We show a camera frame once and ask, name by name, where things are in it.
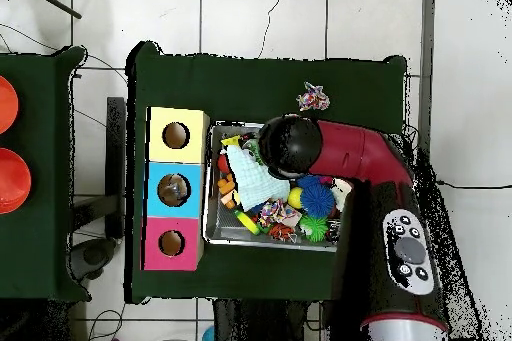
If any mint green waffle cloth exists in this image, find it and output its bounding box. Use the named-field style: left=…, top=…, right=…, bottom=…
left=226, top=144, right=292, bottom=211

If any orange striped tiger toy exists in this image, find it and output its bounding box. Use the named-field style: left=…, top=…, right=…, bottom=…
left=268, top=223, right=299, bottom=244

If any cream waffle cloth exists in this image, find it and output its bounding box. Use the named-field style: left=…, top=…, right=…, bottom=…
left=331, top=179, right=354, bottom=214

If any wooden box with three holes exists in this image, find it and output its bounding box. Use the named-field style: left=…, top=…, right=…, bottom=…
left=142, top=106, right=211, bottom=272

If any red ball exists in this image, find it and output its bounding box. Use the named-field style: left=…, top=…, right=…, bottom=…
left=216, top=153, right=233, bottom=176

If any orange plastic building block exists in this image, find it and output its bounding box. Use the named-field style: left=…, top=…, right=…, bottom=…
left=215, top=174, right=241, bottom=211

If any yellow cheese wedge toy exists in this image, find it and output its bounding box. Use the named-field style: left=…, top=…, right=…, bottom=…
left=221, top=134, right=241, bottom=152

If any yellow ball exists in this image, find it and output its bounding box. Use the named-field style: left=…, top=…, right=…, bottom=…
left=287, top=187, right=306, bottom=210

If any blue spiky ball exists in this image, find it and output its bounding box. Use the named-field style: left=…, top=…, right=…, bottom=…
left=297, top=174, right=337, bottom=221

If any side table with green cloth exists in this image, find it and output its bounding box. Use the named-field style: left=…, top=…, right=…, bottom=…
left=0, top=46, right=89, bottom=304

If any orange bowl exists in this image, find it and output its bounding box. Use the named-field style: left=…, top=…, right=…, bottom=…
left=0, top=148, right=32, bottom=216
left=0, top=75, right=20, bottom=136

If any black rod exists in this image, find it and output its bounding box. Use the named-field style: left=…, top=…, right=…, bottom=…
left=22, top=0, right=83, bottom=20

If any wire mesh bin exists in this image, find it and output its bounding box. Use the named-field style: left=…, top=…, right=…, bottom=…
left=203, top=122, right=404, bottom=253

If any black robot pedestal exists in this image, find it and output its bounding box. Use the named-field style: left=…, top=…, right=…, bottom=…
left=212, top=299, right=312, bottom=341

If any black power cable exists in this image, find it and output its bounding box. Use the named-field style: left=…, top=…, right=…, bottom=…
left=439, top=182, right=512, bottom=194

